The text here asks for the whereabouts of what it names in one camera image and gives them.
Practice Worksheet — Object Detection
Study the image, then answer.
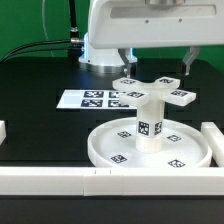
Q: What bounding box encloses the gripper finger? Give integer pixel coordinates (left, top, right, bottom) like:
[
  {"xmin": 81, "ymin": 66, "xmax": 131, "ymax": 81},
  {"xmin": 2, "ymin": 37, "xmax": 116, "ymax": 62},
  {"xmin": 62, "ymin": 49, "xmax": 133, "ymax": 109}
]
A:
[
  {"xmin": 181, "ymin": 46, "xmax": 200, "ymax": 76},
  {"xmin": 118, "ymin": 49, "xmax": 136, "ymax": 78}
]

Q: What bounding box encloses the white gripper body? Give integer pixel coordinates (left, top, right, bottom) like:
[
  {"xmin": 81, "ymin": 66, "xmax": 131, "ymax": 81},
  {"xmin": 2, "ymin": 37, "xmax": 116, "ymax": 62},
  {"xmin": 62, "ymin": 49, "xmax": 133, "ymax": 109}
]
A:
[{"xmin": 88, "ymin": 0, "xmax": 224, "ymax": 49}]

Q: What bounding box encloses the white cross-shaped table base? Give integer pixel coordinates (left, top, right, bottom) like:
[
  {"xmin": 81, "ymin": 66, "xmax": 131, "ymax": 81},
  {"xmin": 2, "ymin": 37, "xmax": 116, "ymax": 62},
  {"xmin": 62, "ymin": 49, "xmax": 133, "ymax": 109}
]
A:
[{"xmin": 112, "ymin": 77, "xmax": 196, "ymax": 107}]

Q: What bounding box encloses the white round table top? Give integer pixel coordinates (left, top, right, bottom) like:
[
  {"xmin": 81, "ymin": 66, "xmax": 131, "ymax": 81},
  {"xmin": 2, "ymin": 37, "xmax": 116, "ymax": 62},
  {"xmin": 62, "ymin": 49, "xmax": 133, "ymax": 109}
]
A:
[{"xmin": 87, "ymin": 117, "xmax": 212, "ymax": 169}]

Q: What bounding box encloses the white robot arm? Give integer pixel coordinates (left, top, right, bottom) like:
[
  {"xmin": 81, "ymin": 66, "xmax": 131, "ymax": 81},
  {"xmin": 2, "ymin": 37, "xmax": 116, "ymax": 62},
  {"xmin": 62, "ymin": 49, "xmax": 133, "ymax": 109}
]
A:
[{"xmin": 79, "ymin": 0, "xmax": 224, "ymax": 75}]

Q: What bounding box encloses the white marker tag sheet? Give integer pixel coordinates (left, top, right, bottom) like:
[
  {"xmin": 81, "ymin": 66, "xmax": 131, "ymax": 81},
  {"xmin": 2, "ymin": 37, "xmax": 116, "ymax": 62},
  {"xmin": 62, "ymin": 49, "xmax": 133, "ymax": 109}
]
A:
[{"xmin": 57, "ymin": 90, "xmax": 133, "ymax": 110}]

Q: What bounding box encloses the black cable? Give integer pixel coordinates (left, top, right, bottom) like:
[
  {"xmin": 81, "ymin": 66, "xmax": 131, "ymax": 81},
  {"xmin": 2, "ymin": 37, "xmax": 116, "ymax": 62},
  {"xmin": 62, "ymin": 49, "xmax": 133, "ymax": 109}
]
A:
[{"xmin": 0, "ymin": 0, "xmax": 84, "ymax": 64}]

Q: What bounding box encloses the white right rail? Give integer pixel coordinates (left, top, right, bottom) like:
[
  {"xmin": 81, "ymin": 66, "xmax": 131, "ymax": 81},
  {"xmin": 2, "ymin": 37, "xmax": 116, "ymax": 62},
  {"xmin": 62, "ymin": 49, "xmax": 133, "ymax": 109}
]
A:
[{"xmin": 201, "ymin": 122, "xmax": 224, "ymax": 168}]

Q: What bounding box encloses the white rail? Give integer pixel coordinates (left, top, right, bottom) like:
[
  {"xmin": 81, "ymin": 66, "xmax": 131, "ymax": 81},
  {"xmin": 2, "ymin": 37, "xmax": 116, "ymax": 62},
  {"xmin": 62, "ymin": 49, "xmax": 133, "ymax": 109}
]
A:
[
  {"xmin": 201, "ymin": 122, "xmax": 224, "ymax": 168},
  {"xmin": 0, "ymin": 167, "xmax": 224, "ymax": 196},
  {"xmin": 0, "ymin": 120, "xmax": 6, "ymax": 145}
]

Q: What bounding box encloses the white left rail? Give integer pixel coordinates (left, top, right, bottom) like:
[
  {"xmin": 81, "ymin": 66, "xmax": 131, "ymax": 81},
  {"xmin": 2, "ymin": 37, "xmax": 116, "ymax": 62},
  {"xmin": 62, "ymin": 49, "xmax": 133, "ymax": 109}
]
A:
[{"xmin": 0, "ymin": 120, "xmax": 6, "ymax": 145}]

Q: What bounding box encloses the white front rail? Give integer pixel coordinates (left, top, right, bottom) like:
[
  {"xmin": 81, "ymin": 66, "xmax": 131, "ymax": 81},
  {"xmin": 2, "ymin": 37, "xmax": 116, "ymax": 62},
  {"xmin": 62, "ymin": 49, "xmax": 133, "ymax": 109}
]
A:
[{"xmin": 0, "ymin": 167, "xmax": 224, "ymax": 196}]

